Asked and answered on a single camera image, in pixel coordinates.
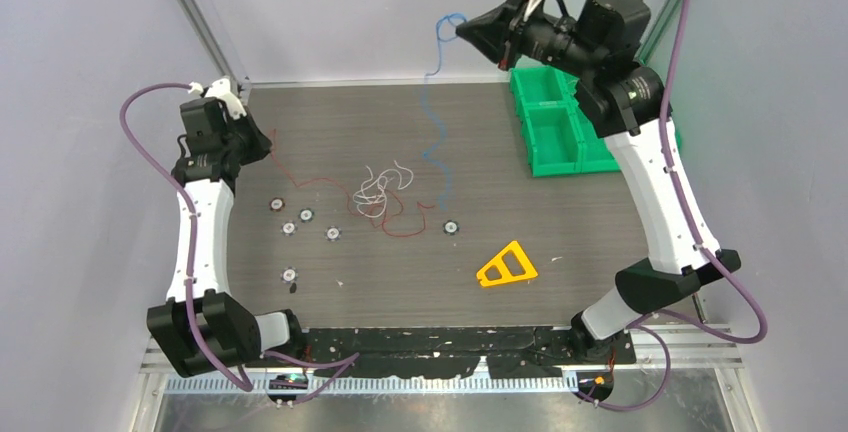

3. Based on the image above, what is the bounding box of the red wire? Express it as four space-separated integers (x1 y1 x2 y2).
268 127 439 239

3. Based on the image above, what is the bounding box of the yellow triangular plastic part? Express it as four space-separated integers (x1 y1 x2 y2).
475 240 538 288

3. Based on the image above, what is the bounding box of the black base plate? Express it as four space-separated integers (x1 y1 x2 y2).
293 325 636 379

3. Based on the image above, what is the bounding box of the left controller board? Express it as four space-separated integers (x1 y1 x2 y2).
266 373 310 404

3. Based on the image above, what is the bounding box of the controller board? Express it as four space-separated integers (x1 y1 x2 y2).
266 373 310 404
574 371 615 402

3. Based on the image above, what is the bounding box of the blue wire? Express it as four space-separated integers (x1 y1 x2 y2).
421 12 469 213

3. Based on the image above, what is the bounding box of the poker chip centre right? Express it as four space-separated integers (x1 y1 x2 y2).
442 220 460 235

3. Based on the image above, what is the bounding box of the green compartment bin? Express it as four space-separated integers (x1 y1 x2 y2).
510 66 639 178

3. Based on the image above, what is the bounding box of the white wire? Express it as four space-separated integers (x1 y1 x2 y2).
351 160 416 220

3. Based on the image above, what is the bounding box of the poker chip upper left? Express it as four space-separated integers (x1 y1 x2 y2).
299 208 314 223

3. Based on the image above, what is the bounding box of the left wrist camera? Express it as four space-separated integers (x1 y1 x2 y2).
188 76 248 120

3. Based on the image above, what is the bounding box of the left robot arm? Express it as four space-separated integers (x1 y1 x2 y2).
146 97 307 377

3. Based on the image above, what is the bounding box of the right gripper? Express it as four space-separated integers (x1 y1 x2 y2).
456 0 601 78

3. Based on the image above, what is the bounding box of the right controller board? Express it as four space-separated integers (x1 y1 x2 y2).
574 371 615 402

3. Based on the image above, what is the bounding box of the poker chip lower left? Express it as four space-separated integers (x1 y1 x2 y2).
280 268 298 284

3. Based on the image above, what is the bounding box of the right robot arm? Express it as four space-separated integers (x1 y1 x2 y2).
456 0 741 363

